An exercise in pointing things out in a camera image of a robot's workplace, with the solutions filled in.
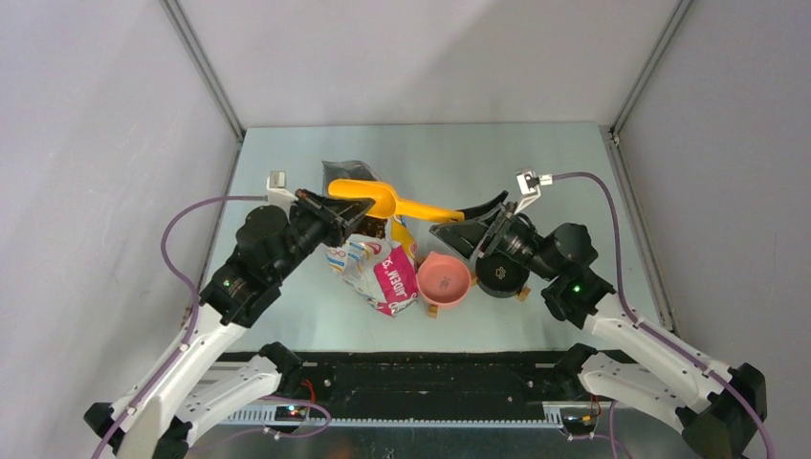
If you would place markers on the printed cat food bag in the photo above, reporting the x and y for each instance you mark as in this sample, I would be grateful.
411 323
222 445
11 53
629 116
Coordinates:
380 271

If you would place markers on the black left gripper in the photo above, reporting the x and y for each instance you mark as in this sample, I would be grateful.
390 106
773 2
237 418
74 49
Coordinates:
341 214

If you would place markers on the brown kibble in bag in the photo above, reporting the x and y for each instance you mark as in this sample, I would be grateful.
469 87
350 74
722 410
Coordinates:
372 227

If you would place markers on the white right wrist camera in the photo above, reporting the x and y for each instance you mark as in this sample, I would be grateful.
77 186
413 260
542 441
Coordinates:
530 185

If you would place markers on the yellow plastic scoop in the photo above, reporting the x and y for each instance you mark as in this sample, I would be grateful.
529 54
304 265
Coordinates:
387 202

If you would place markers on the pink pet bowl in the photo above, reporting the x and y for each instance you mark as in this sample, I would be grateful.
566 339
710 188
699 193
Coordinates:
443 281

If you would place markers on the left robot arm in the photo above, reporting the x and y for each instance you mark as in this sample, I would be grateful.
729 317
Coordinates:
164 414

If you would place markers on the black pet bowl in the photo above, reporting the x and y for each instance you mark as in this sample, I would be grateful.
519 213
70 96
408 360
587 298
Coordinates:
499 276

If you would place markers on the aluminium corner frame post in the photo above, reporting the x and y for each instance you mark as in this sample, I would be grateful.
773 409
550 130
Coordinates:
654 58

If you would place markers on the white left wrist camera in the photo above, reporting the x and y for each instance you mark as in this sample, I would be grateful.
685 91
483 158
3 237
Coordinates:
276 190

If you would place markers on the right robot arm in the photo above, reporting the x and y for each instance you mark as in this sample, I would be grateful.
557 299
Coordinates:
717 409

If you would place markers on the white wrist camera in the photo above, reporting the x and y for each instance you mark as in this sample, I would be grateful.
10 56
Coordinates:
276 190
530 185

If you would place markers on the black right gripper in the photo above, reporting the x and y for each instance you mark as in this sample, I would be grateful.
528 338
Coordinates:
466 236

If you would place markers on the wooden bowl stand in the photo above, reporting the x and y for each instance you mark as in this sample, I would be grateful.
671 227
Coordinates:
476 299

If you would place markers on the left aluminium frame post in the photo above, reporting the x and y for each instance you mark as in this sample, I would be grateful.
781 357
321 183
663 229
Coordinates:
181 23

